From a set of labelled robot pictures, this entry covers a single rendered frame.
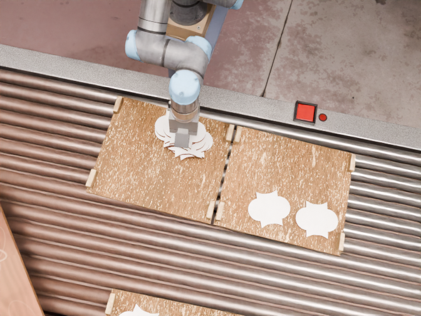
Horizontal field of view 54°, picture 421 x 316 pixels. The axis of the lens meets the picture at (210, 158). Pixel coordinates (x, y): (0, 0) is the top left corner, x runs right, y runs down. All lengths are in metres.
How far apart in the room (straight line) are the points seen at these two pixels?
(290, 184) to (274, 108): 0.28
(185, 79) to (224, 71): 1.57
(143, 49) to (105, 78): 0.44
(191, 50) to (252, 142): 0.45
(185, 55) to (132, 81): 0.46
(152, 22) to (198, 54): 0.14
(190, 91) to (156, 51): 0.16
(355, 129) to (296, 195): 0.34
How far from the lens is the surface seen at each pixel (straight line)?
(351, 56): 2.86
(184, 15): 1.56
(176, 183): 1.35
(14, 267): 1.30
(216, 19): 1.72
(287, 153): 1.43
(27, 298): 1.28
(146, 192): 1.35
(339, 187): 1.44
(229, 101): 1.49
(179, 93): 1.03
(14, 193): 1.47
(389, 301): 1.47
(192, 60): 1.09
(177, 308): 1.31
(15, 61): 1.66
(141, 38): 1.13
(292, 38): 2.81
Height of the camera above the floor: 2.25
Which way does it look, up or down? 71 degrees down
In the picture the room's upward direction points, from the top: 11 degrees clockwise
